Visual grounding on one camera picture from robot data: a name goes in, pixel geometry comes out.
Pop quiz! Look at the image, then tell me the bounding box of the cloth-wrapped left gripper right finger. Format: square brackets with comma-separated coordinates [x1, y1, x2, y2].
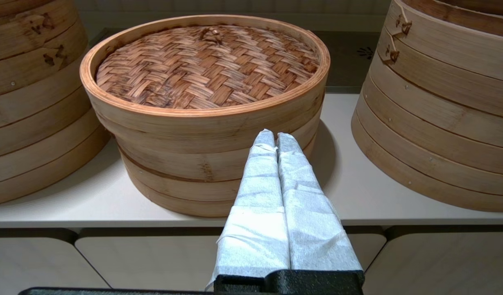
[276, 132, 363, 273]

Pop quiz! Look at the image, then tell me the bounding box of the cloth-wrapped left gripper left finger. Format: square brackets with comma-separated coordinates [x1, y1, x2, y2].
[206, 129, 291, 289]

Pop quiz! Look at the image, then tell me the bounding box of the low bamboo steamer basket stack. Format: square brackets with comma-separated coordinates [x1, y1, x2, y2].
[98, 94, 324, 218]

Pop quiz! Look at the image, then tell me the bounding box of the light woven bamboo steamer lid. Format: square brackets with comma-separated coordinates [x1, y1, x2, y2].
[79, 14, 331, 155]

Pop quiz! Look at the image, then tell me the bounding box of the bamboo steamer stack with clasps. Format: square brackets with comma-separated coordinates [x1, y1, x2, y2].
[0, 0, 111, 206]

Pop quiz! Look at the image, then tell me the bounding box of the white cabinet door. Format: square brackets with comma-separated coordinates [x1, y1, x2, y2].
[75, 234, 385, 295]
[0, 229, 109, 295]

